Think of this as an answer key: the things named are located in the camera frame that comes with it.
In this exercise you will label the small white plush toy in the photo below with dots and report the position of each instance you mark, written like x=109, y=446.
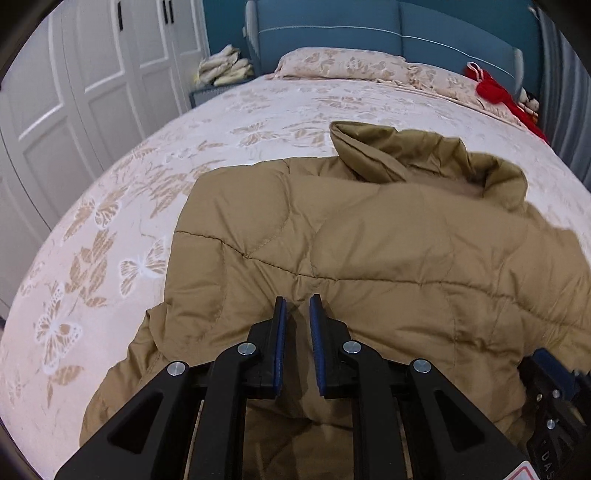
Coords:
x=530, y=104

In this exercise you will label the blue nightstand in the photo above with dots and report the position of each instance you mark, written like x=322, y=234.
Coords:
x=205, y=94

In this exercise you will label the tan quilted jacket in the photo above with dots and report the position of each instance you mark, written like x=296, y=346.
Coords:
x=369, y=240

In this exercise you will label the stack of folded pale cloths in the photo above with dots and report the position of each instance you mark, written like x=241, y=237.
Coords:
x=224, y=67

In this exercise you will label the grey curtain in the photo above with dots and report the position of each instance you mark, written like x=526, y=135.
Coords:
x=568, y=92

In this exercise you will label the blue padded headboard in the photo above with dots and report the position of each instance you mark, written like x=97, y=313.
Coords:
x=369, y=27

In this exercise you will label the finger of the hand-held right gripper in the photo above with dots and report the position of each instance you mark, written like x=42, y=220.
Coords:
x=547, y=376

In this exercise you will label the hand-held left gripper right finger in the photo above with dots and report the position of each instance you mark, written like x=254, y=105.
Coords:
x=316, y=350

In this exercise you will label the floral beige pillow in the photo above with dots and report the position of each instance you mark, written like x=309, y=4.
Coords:
x=443, y=81
x=337, y=64

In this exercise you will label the white panelled wardrobe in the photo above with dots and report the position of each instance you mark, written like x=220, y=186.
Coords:
x=92, y=69

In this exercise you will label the bed with butterfly bedspread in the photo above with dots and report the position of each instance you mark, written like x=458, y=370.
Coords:
x=184, y=157

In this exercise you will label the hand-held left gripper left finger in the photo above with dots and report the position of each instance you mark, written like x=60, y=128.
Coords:
x=278, y=350

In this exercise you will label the red garment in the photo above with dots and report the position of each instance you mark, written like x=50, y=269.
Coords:
x=496, y=90

